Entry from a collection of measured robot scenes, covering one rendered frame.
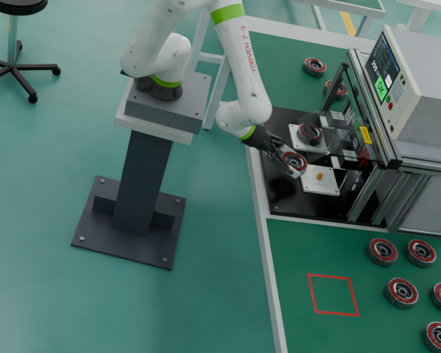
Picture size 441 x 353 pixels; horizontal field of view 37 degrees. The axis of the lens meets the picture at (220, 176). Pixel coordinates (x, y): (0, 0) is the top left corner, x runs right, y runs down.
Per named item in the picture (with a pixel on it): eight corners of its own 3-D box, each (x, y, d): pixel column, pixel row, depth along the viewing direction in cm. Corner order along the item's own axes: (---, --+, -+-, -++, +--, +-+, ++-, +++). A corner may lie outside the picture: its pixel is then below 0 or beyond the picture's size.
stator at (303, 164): (279, 175, 250) (283, 168, 248) (276, 155, 258) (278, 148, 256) (306, 179, 253) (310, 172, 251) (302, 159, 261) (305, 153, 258)
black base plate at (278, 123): (269, 214, 244) (271, 210, 243) (251, 106, 290) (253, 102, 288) (384, 228, 255) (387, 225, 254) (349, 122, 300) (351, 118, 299)
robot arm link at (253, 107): (229, 26, 232) (207, 29, 224) (252, 15, 224) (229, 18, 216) (259, 124, 234) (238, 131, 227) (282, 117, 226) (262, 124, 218)
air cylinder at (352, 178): (346, 190, 262) (352, 181, 258) (343, 177, 267) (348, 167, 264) (358, 192, 263) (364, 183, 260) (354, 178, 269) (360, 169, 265)
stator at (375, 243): (385, 241, 250) (389, 235, 247) (399, 265, 242) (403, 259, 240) (360, 244, 245) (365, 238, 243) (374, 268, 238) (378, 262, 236)
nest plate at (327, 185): (303, 191, 255) (304, 189, 254) (297, 164, 266) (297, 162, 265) (339, 196, 258) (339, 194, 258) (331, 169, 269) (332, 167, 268)
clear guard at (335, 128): (309, 163, 230) (314, 151, 226) (297, 120, 247) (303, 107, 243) (393, 176, 238) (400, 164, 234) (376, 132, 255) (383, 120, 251)
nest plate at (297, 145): (293, 149, 272) (294, 147, 271) (288, 125, 283) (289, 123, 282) (327, 154, 276) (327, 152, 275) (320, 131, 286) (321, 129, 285)
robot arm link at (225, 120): (213, 100, 239) (205, 125, 234) (236, 91, 230) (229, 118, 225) (239, 120, 246) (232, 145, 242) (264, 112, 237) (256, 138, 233)
